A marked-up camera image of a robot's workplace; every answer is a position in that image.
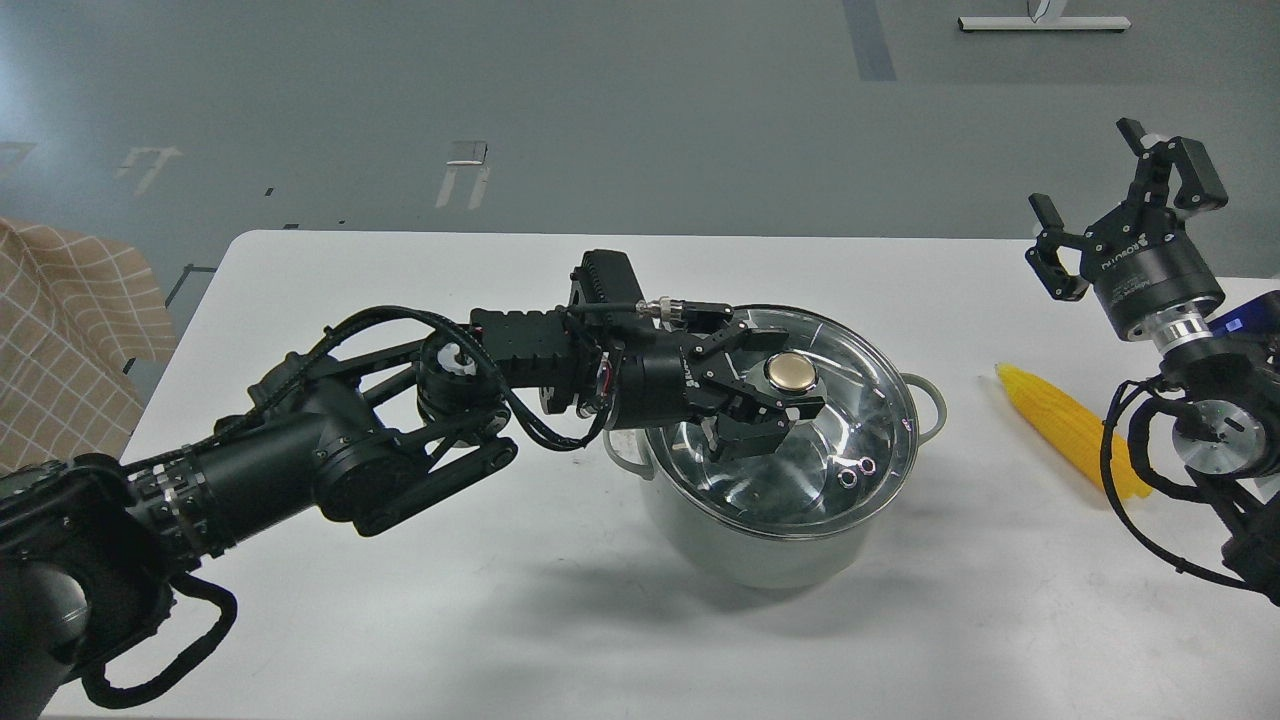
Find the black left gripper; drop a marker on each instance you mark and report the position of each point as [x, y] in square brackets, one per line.
[662, 377]

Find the beige checkered cloth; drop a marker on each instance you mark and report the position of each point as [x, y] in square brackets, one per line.
[75, 308]

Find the white table base bar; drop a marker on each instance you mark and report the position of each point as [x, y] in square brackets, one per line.
[1044, 16]

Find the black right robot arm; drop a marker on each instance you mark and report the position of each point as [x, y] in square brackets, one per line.
[1205, 428]

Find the grey steel cooking pot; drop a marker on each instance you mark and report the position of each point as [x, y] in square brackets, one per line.
[744, 558]

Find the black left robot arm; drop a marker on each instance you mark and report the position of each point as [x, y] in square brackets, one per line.
[393, 410]

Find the yellow corn cob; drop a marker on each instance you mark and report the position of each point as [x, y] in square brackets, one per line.
[1070, 428]

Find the glass pot lid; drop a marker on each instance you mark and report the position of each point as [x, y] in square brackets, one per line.
[828, 474]

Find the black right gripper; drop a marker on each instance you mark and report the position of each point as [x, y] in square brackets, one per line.
[1138, 258]

